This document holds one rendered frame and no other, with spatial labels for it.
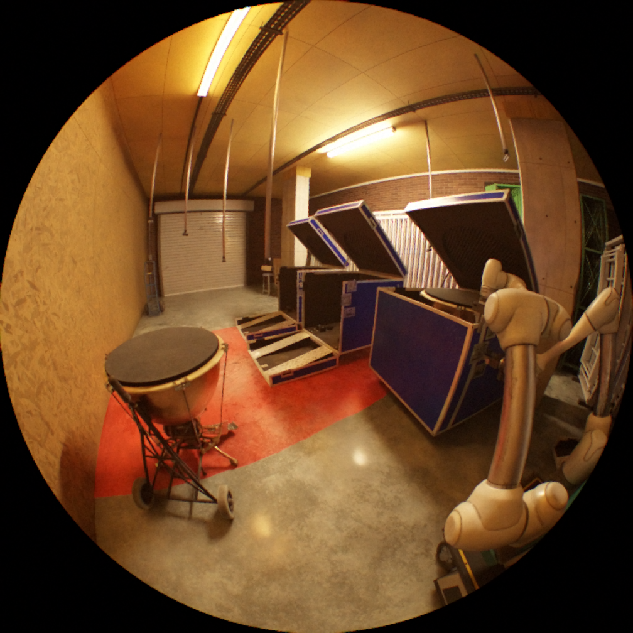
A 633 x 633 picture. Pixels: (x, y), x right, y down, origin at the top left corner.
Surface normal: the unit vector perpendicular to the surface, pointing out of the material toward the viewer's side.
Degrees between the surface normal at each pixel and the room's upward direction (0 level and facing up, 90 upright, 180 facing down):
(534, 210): 90
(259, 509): 0
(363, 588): 0
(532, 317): 58
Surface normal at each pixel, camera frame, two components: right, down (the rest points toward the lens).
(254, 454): 0.03, -0.95
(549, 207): -0.81, 0.15
